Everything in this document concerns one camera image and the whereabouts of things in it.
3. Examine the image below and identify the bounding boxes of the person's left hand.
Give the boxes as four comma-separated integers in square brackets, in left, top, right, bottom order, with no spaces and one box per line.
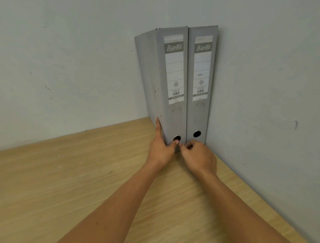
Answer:
[146,117,180,168]

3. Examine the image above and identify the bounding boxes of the person's right hand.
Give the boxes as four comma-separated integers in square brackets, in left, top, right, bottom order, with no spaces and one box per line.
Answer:
[179,140,218,176]

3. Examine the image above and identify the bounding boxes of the person's left forearm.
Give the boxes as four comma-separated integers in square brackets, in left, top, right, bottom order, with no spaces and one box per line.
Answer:
[57,160,164,243]

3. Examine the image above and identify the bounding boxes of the person's right forearm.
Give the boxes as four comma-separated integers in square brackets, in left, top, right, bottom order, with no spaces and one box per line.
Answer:
[194,170,295,243]

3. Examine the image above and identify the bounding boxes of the grey binder written spine label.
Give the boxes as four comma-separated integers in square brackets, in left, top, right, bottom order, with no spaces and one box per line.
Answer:
[186,25,219,146]

